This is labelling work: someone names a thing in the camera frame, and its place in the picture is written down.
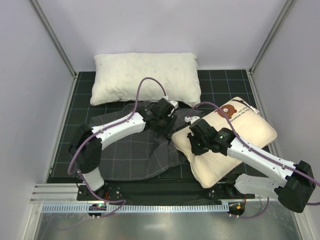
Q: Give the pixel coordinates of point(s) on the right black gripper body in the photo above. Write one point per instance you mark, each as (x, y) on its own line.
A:
(196, 144)

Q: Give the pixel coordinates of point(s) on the left aluminium frame post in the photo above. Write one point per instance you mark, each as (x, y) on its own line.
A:
(53, 37)

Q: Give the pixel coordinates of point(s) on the right aluminium frame post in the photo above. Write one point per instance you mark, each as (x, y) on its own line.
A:
(280, 19)

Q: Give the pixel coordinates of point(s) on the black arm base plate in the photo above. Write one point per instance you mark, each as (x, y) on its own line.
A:
(168, 192)

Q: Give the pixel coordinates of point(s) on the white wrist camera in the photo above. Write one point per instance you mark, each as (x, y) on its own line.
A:
(171, 106)
(189, 120)

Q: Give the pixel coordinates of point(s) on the aluminium frame post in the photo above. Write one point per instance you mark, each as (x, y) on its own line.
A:
(280, 19)
(53, 37)

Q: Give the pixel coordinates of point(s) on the grey checked pillowcase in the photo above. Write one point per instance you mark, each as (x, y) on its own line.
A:
(141, 155)

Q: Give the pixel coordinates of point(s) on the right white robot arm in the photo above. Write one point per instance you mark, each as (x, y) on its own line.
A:
(292, 184)

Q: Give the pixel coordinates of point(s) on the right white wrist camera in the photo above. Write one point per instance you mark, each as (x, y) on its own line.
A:
(189, 120)

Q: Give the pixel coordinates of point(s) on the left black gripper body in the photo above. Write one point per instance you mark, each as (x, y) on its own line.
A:
(161, 120)

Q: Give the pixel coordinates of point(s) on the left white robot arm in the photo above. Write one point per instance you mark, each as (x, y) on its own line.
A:
(88, 142)

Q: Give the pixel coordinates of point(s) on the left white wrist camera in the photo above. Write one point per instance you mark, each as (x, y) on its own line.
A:
(171, 106)

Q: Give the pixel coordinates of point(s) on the cream bear print pillow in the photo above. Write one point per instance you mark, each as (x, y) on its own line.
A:
(209, 168)

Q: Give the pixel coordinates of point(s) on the slotted grey cable duct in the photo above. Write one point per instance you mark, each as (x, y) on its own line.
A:
(91, 208)

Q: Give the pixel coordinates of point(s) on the white plain pillow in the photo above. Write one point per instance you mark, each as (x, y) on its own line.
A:
(147, 77)

